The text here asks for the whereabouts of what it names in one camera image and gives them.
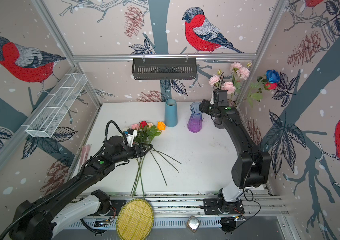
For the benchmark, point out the orange artificial rose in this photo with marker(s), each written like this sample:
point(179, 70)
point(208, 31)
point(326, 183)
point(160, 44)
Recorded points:
point(156, 130)

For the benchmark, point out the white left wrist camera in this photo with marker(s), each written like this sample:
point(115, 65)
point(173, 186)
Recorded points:
point(130, 136)

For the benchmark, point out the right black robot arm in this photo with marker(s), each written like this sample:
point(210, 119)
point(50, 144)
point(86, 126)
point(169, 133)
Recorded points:
point(251, 169)

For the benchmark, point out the blue artificial rose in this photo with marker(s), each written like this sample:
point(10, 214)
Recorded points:
point(272, 76)

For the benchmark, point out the yellow woven bamboo tray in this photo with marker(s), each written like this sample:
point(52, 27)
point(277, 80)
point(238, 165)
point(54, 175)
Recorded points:
point(135, 220)

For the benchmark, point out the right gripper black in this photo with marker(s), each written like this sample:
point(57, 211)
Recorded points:
point(205, 106)

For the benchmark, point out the pink artificial rose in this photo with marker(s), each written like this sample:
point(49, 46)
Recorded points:
point(135, 127)

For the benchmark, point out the pink grey glass vase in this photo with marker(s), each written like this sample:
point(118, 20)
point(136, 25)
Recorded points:
point(218, 123)

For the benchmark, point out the teal ceramic vase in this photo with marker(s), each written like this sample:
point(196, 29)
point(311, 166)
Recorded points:
point(171, 119)

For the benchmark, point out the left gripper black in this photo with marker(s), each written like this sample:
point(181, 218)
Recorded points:
point(141, 153)

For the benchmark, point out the pink carnation bunch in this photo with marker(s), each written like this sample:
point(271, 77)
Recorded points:
point(231, 86)
point(239, 72)

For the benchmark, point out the black hanging basket shelf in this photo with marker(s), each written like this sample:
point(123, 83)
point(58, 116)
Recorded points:
point(164, 69)

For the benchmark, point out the blue purple glass vase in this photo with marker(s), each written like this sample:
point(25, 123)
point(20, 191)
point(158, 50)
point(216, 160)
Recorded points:
point(195, 121)

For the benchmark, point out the red artificial rose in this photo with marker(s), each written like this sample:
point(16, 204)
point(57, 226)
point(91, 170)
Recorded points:
point(255, 92)

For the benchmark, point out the white wire mesh basket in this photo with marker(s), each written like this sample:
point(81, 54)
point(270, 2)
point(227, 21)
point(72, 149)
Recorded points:
point(50, 116)

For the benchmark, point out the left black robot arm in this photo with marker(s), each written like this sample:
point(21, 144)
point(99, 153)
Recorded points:
point(45, 217)

